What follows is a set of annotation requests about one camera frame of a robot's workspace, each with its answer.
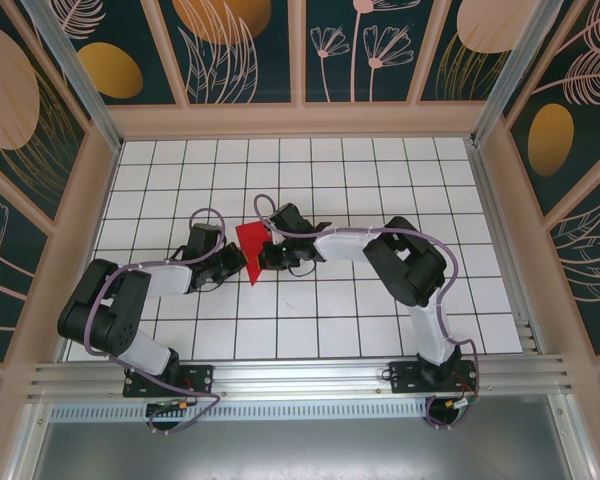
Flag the aluminium mounting rail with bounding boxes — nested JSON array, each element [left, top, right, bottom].
[[27, 353, 576, 402]]

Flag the aluminium side rail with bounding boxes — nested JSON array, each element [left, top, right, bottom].
[[467, 142, 549, 356]]

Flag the aluminium frame post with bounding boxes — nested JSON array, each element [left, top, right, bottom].
[[22, 0, 124, 151], [472, 0, 564, 146]]

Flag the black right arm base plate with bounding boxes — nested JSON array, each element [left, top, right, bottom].
[[388, 360, 479, 396]]

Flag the red paper sheet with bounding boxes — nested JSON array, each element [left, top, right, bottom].
[[234, 221, 271, 287]]

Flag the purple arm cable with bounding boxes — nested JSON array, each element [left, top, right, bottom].
[[253, 193, 483, 431], [82, 207, 227, 436]]

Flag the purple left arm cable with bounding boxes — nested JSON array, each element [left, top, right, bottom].
[[82, 207, 227, 436]]

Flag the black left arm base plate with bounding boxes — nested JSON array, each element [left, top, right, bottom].
[[123, 363, 215, 399]]

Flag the perforated metal cable tray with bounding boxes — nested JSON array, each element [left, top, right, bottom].
[[49, 404, 431, 421]]

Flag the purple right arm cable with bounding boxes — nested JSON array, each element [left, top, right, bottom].
[[253, 193, 483, 431]]

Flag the grey metal sheet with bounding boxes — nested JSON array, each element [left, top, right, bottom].
[[27, 418, 579, 480]]

